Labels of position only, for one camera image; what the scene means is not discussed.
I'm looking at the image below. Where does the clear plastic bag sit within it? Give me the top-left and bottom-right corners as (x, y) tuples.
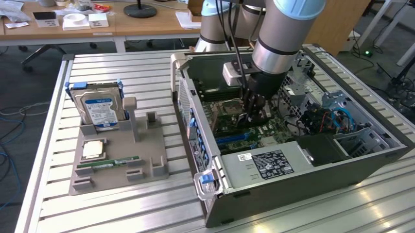
(0, 1), (32, 22)

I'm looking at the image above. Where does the green RAM stick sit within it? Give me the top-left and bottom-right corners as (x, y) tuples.
(76, 156), (140, 170)

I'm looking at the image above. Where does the grey power supply unit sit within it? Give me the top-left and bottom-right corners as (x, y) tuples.
(214, 142), (318, 189)

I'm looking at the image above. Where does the white paper stack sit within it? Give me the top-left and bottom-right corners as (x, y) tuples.
(175, 11), (203, 30)

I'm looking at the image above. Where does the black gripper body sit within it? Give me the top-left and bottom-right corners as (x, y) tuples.
(243, 71), (289, 127)

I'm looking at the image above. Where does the silver disk bay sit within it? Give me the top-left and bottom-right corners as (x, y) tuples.
(333, 126), (393, 158)

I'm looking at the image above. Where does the black office chair base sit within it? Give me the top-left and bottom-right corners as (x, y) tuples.
(18, 43), (98, 72)

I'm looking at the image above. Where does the white red paper label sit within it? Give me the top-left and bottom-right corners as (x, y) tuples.
(4, 21), (30, 29)

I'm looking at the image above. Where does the white flat cardboard box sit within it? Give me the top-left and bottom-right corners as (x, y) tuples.
(62, 18), (92, 31)

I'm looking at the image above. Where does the grey parts rack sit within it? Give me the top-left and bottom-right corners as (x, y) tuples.
(68, 96), (170, 197)

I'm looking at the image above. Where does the white table frame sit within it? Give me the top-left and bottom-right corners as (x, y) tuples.
(355, 0), (415, 67)

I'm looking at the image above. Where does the black lamp base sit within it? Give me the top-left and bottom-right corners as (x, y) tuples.
(123, 0), (159, 18)

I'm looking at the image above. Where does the silver CPU chip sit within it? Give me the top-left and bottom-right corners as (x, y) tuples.
(80, 141), (106, 160)

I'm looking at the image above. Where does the black graphics card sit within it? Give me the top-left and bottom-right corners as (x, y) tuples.
(211, 104), (274, 133)

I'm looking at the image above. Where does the white tape roll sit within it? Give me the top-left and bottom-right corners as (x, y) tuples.
(64, 13), (86, 24)

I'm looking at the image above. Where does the silver drive cage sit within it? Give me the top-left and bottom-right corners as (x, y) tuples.
(278, 54), (353, 119)

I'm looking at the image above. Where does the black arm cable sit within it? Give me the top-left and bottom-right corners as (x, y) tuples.
(215, 0), (251, 93)

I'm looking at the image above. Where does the CPU socket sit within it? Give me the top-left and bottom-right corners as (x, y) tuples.
(221, 99), (245, 115)

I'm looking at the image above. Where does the white square box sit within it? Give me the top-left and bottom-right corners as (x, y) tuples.
(88, 13), (110, 29)

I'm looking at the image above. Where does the dark grey PC case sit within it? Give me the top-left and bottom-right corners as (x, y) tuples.
(171, 43), (415, 229)

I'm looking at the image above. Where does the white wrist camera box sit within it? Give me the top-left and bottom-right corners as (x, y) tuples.
(222, 62), (261, 86)

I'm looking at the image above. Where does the blue expansion slot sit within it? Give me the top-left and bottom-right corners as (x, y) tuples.
(215, 133), (253, 145)

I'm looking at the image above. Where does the brown cardboard box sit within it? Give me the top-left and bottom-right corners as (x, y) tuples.
(187, 0), (205, 17)

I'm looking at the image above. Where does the blue wire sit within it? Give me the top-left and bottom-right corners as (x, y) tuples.
(333, 106), (358, 133)

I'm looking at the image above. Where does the green motherboard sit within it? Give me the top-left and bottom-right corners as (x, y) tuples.
(194, 79), (297, 154)

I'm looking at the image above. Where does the wooden office desk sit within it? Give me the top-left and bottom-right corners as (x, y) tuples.
(0, 1), (118, 47)
(115, 0), (270, 53)

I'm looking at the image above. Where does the hard disk blue carrier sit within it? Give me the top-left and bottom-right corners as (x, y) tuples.
(64, 79), (127, 133)

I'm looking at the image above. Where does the white box black top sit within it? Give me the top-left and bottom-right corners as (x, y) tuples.
(32, 11), (60, 28)

